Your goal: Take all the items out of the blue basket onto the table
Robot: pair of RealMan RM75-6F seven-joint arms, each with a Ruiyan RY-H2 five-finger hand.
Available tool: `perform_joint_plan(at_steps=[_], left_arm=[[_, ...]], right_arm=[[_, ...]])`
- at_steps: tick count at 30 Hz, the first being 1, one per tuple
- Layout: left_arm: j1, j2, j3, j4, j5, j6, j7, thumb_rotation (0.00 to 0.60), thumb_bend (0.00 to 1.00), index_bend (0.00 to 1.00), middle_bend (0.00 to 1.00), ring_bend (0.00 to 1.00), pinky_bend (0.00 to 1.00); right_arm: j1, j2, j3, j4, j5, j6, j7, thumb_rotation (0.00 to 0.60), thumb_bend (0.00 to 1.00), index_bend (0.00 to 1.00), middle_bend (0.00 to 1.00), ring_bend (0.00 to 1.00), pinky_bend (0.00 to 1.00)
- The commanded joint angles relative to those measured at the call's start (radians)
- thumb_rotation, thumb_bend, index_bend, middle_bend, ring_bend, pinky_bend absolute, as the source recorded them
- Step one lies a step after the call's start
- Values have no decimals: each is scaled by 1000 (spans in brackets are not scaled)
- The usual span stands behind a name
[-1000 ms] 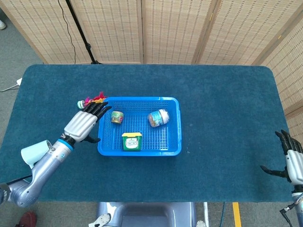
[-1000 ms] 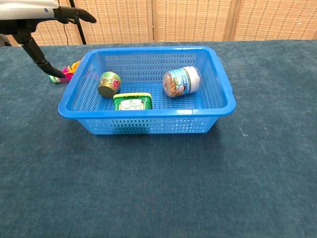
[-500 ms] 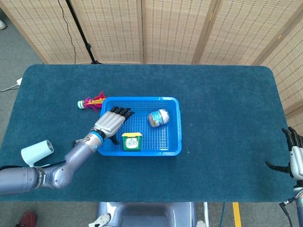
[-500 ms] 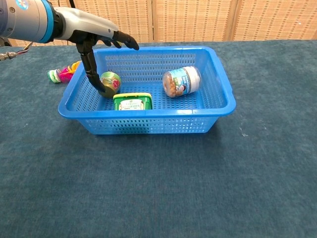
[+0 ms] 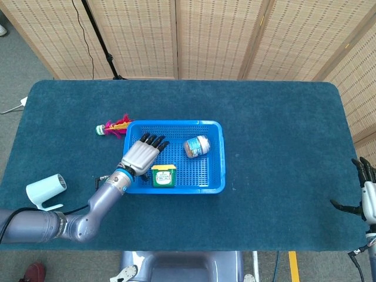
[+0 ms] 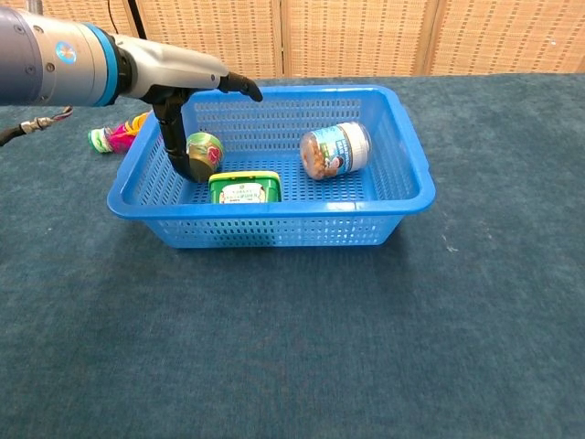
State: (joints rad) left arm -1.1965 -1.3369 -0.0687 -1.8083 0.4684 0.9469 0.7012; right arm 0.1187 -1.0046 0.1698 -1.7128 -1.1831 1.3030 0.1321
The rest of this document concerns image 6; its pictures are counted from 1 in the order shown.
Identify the left black grey robot hand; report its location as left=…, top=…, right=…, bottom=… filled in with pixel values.
left=113, top=34, right=264, bottom=184

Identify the colourful feather shuttlecock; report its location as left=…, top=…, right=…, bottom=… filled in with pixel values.
left=87, top=112, right=152, bottom=155

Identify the small green tin can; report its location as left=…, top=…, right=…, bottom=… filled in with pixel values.
left=185, top=131, right=226, bottom=184

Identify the green box with yellow lid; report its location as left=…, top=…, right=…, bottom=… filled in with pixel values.
left=207, top=170, right=282, bottom=205

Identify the clear jar with blue label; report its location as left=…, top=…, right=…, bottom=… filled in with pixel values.
left=299, top=121, right=372, bottom=182

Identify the woven bamboo folding screen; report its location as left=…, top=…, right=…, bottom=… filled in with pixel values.
left=0, top=0, right=585, bottom=88

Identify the blue plastic mesh basket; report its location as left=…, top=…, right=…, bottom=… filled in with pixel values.
left=107, top=84, right=437, bottom=249

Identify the teal carpet table cloth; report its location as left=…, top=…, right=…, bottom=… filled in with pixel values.
left=0, top=72, right=585, bottom=439

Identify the left arm black connector cable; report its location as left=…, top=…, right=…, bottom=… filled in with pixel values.
left=0, top=105, right=74, bottom=147

